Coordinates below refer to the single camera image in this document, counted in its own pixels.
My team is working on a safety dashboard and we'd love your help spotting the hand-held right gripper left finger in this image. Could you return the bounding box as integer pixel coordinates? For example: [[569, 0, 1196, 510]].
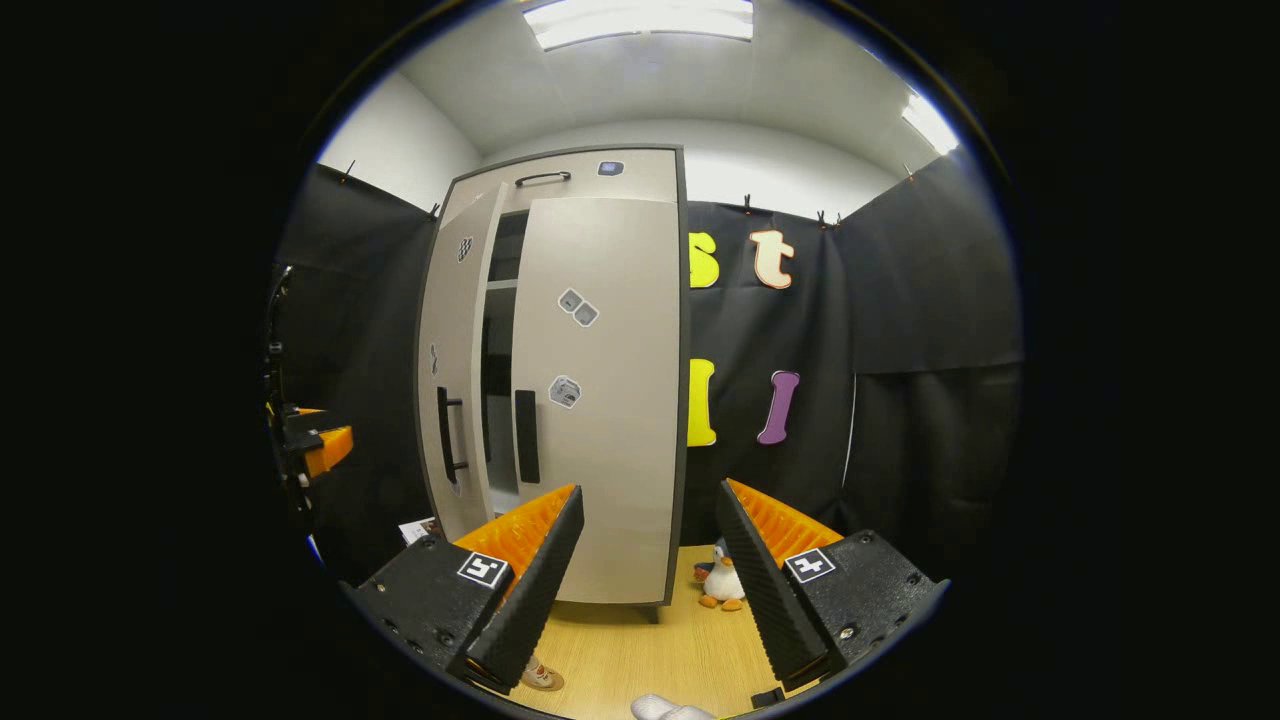
[[345, 484, 586, 691]]

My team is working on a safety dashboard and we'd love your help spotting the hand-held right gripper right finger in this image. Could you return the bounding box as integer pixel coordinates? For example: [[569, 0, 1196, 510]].
[[715, 478, 946, 691]]

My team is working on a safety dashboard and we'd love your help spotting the grey cabinet door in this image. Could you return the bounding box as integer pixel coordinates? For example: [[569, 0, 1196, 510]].
[[418, 185, 511, 541], [510, 197, 683, 606]]

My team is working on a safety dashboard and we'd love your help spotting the grey cabinet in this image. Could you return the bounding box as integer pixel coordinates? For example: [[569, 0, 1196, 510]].
[[413, 145, 691, 623]]

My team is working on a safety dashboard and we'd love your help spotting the grey cabinet drawer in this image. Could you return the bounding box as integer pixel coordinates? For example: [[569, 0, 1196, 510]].
[[440, 150, 681, 226]]

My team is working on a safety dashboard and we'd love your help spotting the penguin plush toy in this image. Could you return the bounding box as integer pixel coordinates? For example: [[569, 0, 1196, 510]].
[[693, 540, 746, 611]]

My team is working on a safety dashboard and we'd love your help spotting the black backdrop cloth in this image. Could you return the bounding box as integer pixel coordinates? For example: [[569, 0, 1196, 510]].
[[270, 150, 1026, 586]]

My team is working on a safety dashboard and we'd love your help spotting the small ceiling light panel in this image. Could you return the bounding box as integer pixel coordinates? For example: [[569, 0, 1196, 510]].
[[900, 92, 961, 156]]

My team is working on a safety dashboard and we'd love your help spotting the large ceiling light panel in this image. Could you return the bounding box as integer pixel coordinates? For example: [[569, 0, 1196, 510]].
[[522, 0, 756, 51]]

